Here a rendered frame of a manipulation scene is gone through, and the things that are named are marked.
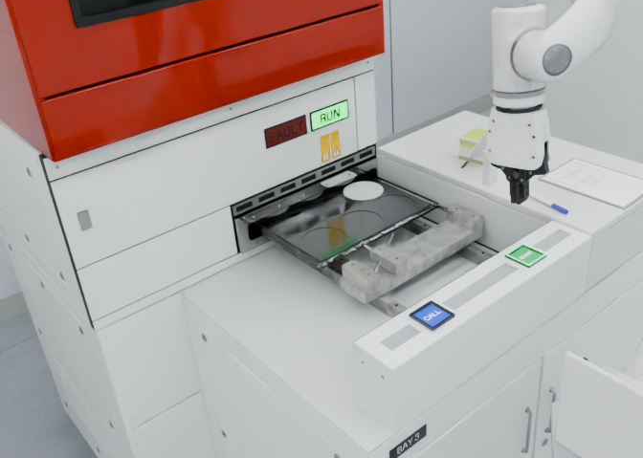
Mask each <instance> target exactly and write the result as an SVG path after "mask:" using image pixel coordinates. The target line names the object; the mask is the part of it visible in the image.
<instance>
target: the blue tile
mask: <svg viewBox="0 0 643 458"><path fill-rule="evenodd" d="M414 316H416V317H418V318H420V319H421V320H423V321H425V322H426V323H428V324H430V325H431V326H432V327H433V326H434V325H436V324H437V323H439V322H440V321H442V320H443V319H445V318H447V317H448V316H450V315H449V314H447V313H446V312H444V311H442V310H441V309H439V308H437V307H435V306H434V305H432V304H431V305H429V306H427V307H426V308H424V309H423V310H421V311H419V312H418V313H416V314H415V315H414Z"/></svg>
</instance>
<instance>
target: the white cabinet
mask: <svg viewBox="0 0 643 458"><path fill-rule="evenodd" d="M182 298H183V303H184V307H185V312H186V317H187V321H188V328H189V333H190V338H191V342H192V347H193V351H194V356H195V360H196V364H197V369H198V373H199V378H200V382H201V386H202V391H203V395H204V400H205V404H206V409H207V413H208V417H209V422H210V426H211V435H212V439H213V443H214V447H215V452H216V457H217V458H552V444H551V421H550V409H551V404H552V403H554V402H555V401H557V400H558V399H560V398H561V390H562V382H563V375H564V368H565V355H566V352H567V351H570V352H571V353H573V354H575V355H577V356H579V357H581V358H586V359H588V361H589V362H591V363H592V364H594V365H596V366H599V364H600V363H603V364H605V365H607V366H609V367H611V368H613V369H615V370H617V371H619V372H621V373H623V372H624V371H625V369H626V367H627V365H628V363H629V362H630V360H631V358H632V355H633V354H634V352H635V350H636V348H637V346H638V345H639V343H640V341H641V339H642V338H643V250H641V251H640V252H638V253H637V254H636V255H634V256H633V257H632V258H630V259H629V260H627V261H626V262H625V263H623V264H622V265H621V266H619V267H618V268H617V269H615V270H614V271H613V272H611V273H609V274H608V275H607V276H605V277H604V278H603V279H601V280H600V281H599V282H597V283H596V284H595V285H593V286H592V287H590V288H589V289H588V290H586V291H585V295H583V296H582V297H581V298H579V299H578V300H577V301H575V302H574V303H573V304H571V305H570V306H569V307H567V308H566V309H565V310H563V311H562V312H560V313H559V314H558V315H556V316H555V317H553V318H552V319H551V320H549V321H548V322H547V323H546V324H545V325H544V326H542V327H541V328H539V329H538V330H537V331H535V332H534V333H533V334H531V335H530V336H529V337H527V338H526V339H524V340H523V341H522V342H520V343H519V344H517V345H516V346H515V347H513V348H512V349H511V350H509V351H508V352H507V353H505V354H504V355H503V356H501V357H500V358H499V359H497V360H496V361H494V362H493V363H491V364H490V365H489V366H487V367H486V368H485V369H483V370H482V371H481V372H479V373H478V374H477V375H475V376H474V377H473V378H471V379H470V380H468V381H467V382H465V383H464V384H463V385H461V386H460V387H459V388H457V390H456V391H454V392H453V393H452V394H450V395H449V396H447V397H446V398H445V399H443V400H442V401H441V402H439V403H438V404H436V405H435V406H434V407H432V408H431V409H430V410H428V411H427V412H426V413H424V414H423V415H421V416H420V417H419V418H417V419H416V420H415V421H413V422H412V423H411V424H409V425H408V426H406V427H405V428H404V429H402V430H401V431H399V432H398V433H397V434H395V435H394V436H393V437H391V438H390V439H389V440H387V441H386V442H385V443H383V444H382V445H381V446H379V447H377V448H376V449H375V450H373V451H372V452H371V453H369V454H367V453H366V452H365V451H363V450H362V449H361V448H360V447H359V446H357V445H356V444H355V443H354V442H353V441H352V440H350V439H349V438H348V437H347V436H346V435H345V434H343V433H342V432H341V431H340V430H339V429H338V428H336V427H335V426H334V425H333V424H332V423H330V422H329V421H328V420H327V419H326V418H325V417H323V416H322V414H321V413H320V412H319V411H317V410H316V409H315V408H314V407H313V406H312V405H311V404H309V403H308V402H307V401H306V400H305V399H303V398H302V397H301V396H300V395H299V394H298V393H296V392H295V391H294V390H293V389H292V388H291V387H289V386H288V385H287V384H286V383H285V382H283V381H282V380H281V379H280V378H279V377H278V376H276V375H275V374H274V373H273V372H272V371H271V370H269V369H268V368H267V367H266V366H265V365H264V364H262V363H261V362H260V361H259V360H258V359H256V358H255V357H254V356H253V355H252V354H251V353H249V352H248V351H247V350H246V349H245V348H244V347H242V346H241V345H240V344H239V343H238V342H237V341H235V340H234V339H233V338H232V337H231V336H229V335H228V334H227V333H226V332H225V331H224V330H222V329H221V328H220V327H219V326H218V325H217V324H215V323H214V322H213V321H212V320H211V319H210V318H208V317H207V316H206V315H205V314H204V313H203V312H201V311H200V310H199V309H198V308H197V307H196V306H194V305H193V304H192V303H191V302H190V301H189V300H187V299H186V298H185V297H184V296H183V295H182Z"/></svg>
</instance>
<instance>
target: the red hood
mask: <svg viewBox="0 0 643 458"><path fill-rule="evenodd" d="M384 52H385V32H384V1H383V0H0V120H1V121H2V122H4V123H5V124H6V125H7V126H8V127H9V128H11V129H12V130H13V131H14V132H16V133H17V134H18V135H19V136H21V137H22V138H23V139H25V140H26V141H27V142H29V143H30V144H31V145H32V146H34V147H35V148H36V149H37V150H39V151H40V152H41V153H42V154H44V155H45V156H46V157H47V158H49V159H50V160H51V161H52V162H54V163H56V162H59V161H62V160H65V159H68V158H71V157H74V156H76V155H79V154H82V153H85V152H88V151H91V150H94V149H97V148H100V147H103V146H106V145H108V144H111V143H114V142H119V141H122V140H125V139H128V138H131V137H134V136H137V135H140V134H142V133H145V132H148V131H151V130H154V129H157V128H160V127H163V126H166V125H169V124H172V123H174V122H177V121H180V120H185V119H188V118H191V117H194V116H197V115H200V114H203V113H206V112H209V111H211V110H214V109H217V108H220V107H223V106H226V105H229V104H232V103H235V102H238V101H240V100H243V99H246V98H251V97H254V96H257V95H260V94H263V93H266V92H269V91H272V90H275V89H277V88H280V87H283V86H286V85H289V84H292V83H295V82H298V81H301V80H304V79H307V78H309V77H312V76H317V75H320V74H323V73H326V72H329V71H332V70H335V69H338V68H341V67H343V66H346V65H349V64H352V63H355V62H358V61H361V60H364V59H367V58H370V57H373V56H376V55H380V54H383V53H384Z"/></svg>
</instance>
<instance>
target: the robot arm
mask: <svg viewBox="0 0 643 458"><path fill-rule="evenodd" d="M623 1H624V0H570V2H571V3H572V6H571V8H570V9H569V10H568V11H567V12H566V13H565V14H564V15H562V16H561V17H560V18H559V19H558V20H557V21H556V22H555V23H554V24H552V25H551V26H550V27H548V28H546V5H545V4H543V3H538V2H518V3H510V4H504V5H500V6H497V7H495V8H493V9H492V11H491V25H492V70H493V89H492V90H491V92H490V96H491V97H492V98H493V103H494V104H495V105H496V106H493V107H492V108H491V113H490V118H489V122H488V131H487V160H488V161H489V162H490V163H491V165H492V166H494V167H496V168H500V169H501V171H502V172H503V173H504V174H505V175H506V180H507V181H508V182H509V188H510V196H511V203H512V204H515V203H516V204H517V205H520V204H522V203H523V202H525V201H526V200H527V199H528V197H529V180H530V179H532V177H534V176H535V175H545V174H546V173H548V172H549V166H548V162H549V161H550V155H551V140H550V129H549V121H548V116H547V112H546V108H545V107H544V106H543V102H545V83H546V82H552V81H555V80H558V79H560V78H562V77H563V76H566V75H567V74H569V73H570V72H571V71H573V70H574V69H575V68H577V67H578V66H579V65H580V64H582V63H583V62H584V61H585V60H587V59H588V58H589V57H590V56H591V55H593V54H594V53H595V52H596V51H597V50H598V49H599V48H600V47H601V46H602V45H603V44H604V43H605V42H606V40H607V39H608V37H609V36H610V33H611V31H612V28H613V24H614V16H615V8H616V7H617V6H618V5H619V4H620V3H622V2H623ZM598 367H600V368H602V369H604V370H605V371H607V372H609V373H611V374H612V375H614V376H615V377H617V378H619V379H621V380H623V381H625V382H627V383H629V384H631V385H633V386H635V387H636V388H638V389H640V390H642V391H643V338H642V339H641V341H640V343H639V345H638V346H637V348H636V350H635V352H634V354H633V355H632V358H631V360H630V362H629V363H628V365H627V367H626V369H625V371H624V372H623V373H621V372H619V371H617V370H615V369H613V368H611V367H609V366H607V365H605V364H603V363H600V364H599V366H598Z"/></svg>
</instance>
